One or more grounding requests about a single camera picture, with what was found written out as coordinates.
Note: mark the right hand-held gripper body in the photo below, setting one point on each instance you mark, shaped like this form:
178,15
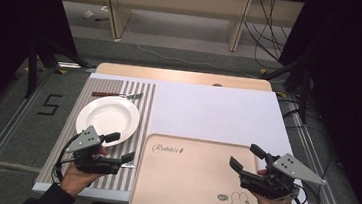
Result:
278,181

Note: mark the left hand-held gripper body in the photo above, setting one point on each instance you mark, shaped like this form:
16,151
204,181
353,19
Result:
86,141

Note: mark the person's left hand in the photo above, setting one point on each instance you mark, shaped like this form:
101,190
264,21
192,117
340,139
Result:
76,179

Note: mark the silver cutlery piece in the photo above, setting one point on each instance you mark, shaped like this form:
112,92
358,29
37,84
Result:
129,165

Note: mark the white round plate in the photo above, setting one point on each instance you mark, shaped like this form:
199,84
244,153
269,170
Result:
107,116

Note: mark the grey striped placemat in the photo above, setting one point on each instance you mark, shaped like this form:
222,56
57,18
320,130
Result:
134,111

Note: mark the silver fork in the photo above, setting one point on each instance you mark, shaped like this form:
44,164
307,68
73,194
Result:
106,93

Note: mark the beige plastic tray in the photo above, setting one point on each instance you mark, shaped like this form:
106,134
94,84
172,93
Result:
188,183

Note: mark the black metal stand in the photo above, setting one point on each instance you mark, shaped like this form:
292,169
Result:
304,90
33,67

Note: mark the light wooden table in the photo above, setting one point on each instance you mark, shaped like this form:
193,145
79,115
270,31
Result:
178,75

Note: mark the dark curtain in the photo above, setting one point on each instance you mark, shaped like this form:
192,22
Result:
5,31
351,81

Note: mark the small white floor object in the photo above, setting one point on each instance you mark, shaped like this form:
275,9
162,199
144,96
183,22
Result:
88,14

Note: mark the beige wooden desk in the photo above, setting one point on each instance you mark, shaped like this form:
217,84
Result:
178,1

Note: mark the aluminium floor rail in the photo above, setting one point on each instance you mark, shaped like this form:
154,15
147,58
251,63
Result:
316,168
0,145

